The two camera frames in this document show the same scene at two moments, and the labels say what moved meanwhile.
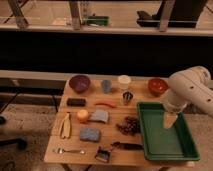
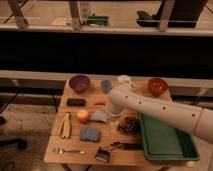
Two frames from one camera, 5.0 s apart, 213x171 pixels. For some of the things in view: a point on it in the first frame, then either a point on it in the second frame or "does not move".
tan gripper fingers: x=169 y=119 → x=114 y=125
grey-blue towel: x=100 y=115 does not move
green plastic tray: x=160 y=143 does not move
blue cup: x=106 y=86 does not move
